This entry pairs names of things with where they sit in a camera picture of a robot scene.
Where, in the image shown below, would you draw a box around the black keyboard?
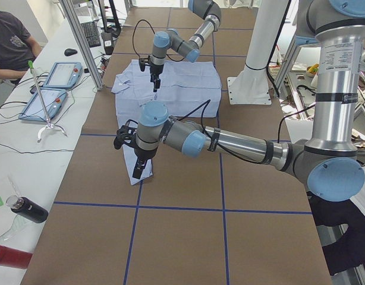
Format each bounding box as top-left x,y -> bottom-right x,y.
80,21 -> 101,48

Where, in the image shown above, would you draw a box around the standing person black trousers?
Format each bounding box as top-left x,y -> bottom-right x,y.
307,192 -> 365,276

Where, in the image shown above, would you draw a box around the light blue striped shirt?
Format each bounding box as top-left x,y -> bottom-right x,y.
111,58 -> 222,186

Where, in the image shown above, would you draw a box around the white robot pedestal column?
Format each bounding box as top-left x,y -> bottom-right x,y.
227,0 -> 291,105

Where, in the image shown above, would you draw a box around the aluminium frame post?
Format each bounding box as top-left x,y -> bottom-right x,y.
59,0 -> 103,91

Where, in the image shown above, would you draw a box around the blue teach pendant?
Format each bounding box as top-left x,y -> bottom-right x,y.
18,87 -> 69,124
43,62 -> 83,90

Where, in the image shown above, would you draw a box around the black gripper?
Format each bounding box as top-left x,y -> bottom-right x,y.
132,146 -> 156,179
149,61 -> 163,92

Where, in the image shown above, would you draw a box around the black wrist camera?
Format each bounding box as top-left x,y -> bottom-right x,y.
139,57 -> 149,72
114,119 -> 138,150

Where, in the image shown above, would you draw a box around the black bottle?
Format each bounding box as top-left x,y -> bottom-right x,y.
6,195 -> 48,223

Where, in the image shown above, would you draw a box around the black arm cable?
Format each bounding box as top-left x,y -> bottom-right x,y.
173,99 -> 212,125

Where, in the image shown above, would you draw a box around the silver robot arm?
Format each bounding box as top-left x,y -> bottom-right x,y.
139,1 -> 222,92
130,1 -> 365,202

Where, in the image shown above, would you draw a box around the lower blue teach pendant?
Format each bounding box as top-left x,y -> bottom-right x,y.
18,87 -> 69,124

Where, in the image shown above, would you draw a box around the red bottle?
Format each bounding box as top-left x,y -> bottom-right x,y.
0,245 -> 33,269

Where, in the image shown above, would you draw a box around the upper blue teach pendant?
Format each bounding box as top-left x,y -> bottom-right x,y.
43,62 -> 83,90

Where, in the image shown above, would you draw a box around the black computer mouse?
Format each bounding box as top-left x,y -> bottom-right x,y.
64,48 -> 78,56

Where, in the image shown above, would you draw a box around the metal rod green tip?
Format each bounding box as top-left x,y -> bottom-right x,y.
28,61 -> 68,143

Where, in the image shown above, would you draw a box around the seated person dark shirt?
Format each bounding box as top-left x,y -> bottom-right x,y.
0,11 -> 42,85

